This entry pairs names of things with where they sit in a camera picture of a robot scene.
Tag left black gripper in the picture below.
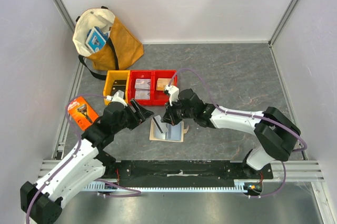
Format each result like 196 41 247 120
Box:
113 98 153 133

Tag white credit card black stripe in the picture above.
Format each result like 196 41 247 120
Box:
153 115 168 133

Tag beige leather card holder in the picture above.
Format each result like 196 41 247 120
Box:
149 119 189 142

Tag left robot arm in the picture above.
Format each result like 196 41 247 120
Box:
20 98 154 223

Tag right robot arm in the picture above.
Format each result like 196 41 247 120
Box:
161 85 301 179

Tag lower silver card stack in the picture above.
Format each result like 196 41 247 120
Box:
135 90 151 100

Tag black cards in yellow bin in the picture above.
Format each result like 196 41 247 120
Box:
111 79 127 99

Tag red right plastic bin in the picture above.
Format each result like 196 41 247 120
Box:
151 70 176 106

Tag red plastic bin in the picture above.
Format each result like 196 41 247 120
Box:
151 70 176 106
128 70 153 106

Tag red middle plastic bin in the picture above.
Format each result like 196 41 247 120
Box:
128 70 153 106

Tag yellow plastic bin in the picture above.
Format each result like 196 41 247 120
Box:
103 70 131 103

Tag orange razor box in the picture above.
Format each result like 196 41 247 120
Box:
67 96 98 131

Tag mustard and white tote bag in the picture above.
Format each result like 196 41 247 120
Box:
73 6 144 80

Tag blue razor box in bag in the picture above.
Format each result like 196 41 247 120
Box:
85 26 110 53

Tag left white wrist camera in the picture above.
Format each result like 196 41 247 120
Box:
105 90 127 106

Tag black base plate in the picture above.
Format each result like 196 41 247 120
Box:
103 160 273 188

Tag grey cable duct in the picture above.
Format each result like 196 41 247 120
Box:
82 181 259 193

